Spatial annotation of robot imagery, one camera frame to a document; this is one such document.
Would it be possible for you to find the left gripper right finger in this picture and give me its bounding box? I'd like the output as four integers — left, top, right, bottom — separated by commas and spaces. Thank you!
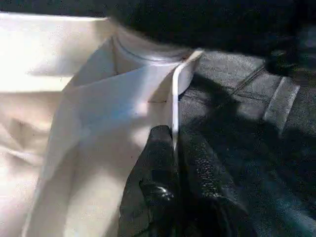
176, 127, 252, 237

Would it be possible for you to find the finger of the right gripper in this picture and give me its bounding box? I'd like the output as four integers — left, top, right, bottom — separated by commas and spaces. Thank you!
110, 0, 272, 54

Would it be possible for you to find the white plastic table top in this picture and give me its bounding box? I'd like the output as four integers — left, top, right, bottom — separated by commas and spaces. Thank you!
0, 11, 205, 237

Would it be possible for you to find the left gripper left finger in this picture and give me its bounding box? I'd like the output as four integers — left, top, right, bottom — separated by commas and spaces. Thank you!
119, 124, 180, 237

